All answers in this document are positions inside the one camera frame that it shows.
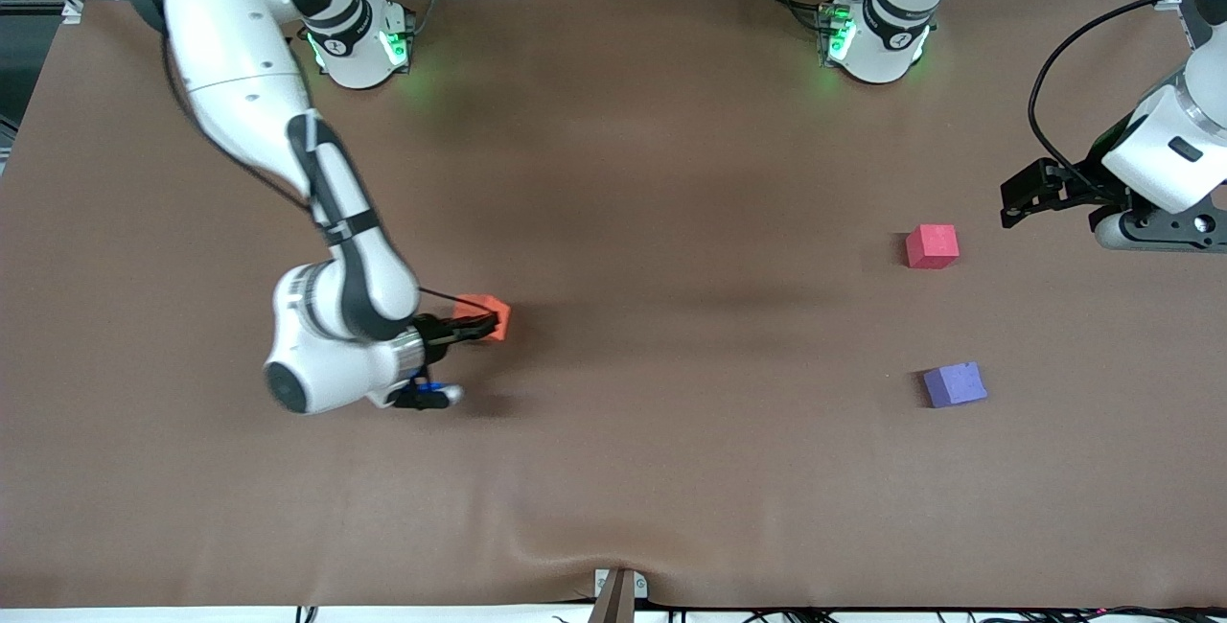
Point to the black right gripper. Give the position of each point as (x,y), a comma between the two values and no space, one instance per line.
(437,330)

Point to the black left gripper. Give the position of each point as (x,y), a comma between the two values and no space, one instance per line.
(1081,180)

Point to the orange foam block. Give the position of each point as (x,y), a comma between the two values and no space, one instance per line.
(491,305)

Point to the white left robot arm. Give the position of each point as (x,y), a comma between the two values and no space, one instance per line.
(887,38)

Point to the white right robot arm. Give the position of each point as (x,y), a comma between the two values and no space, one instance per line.
(240,57)

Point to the red foam block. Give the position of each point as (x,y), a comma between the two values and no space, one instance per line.
(932,246)

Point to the brown table cloth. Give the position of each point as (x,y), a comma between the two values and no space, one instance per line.
(613,431)

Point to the purple foam block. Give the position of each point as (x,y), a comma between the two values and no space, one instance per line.
(954,385)

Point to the brown clamp bar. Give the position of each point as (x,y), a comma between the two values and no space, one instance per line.
(613,604)

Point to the silver table clamp bracket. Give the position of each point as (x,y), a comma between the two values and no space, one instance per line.
(640,587)

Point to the white table corner bracket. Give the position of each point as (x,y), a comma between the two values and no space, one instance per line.
(73,11)

